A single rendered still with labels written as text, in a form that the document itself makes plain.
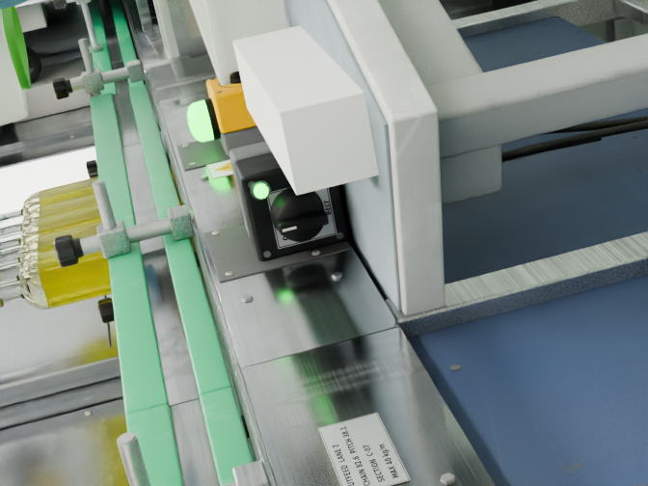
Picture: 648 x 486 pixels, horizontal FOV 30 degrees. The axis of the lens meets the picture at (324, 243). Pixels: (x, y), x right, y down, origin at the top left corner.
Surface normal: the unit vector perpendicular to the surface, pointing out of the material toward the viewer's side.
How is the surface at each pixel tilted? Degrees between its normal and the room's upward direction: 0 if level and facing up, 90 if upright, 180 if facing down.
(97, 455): 89
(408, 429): 90
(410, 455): 90
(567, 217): 90
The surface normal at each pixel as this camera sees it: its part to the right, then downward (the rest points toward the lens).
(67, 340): -0.18, -0.90
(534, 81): -0.10, -0.71
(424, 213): 0.25, 0.66
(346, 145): 0.20, 0.36
